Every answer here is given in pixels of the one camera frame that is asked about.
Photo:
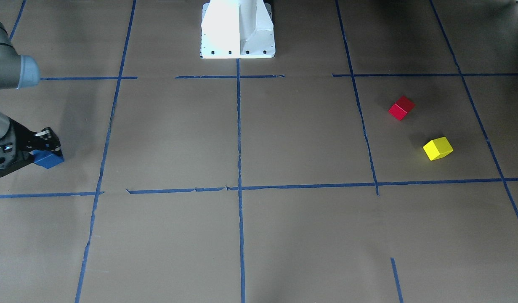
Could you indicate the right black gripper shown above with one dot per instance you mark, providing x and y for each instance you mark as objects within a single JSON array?
[{"x": 19, "y": 134}]

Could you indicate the blue wooden block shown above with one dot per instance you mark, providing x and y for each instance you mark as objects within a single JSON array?
[{"x": 47, "y": 159}]

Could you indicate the red wooden block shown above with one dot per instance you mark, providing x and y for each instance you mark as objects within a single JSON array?
[{"x": 401, "y": 108}]

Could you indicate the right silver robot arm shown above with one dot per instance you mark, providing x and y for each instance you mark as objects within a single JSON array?
[{"x": 16, "y": 71}]

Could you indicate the yellow wooden block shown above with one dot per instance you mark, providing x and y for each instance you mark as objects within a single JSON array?
[{"x": 438, "y": 148}]

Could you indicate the white pedestal column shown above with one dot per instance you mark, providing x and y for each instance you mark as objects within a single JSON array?
[{"x": 236, "y": 29}]

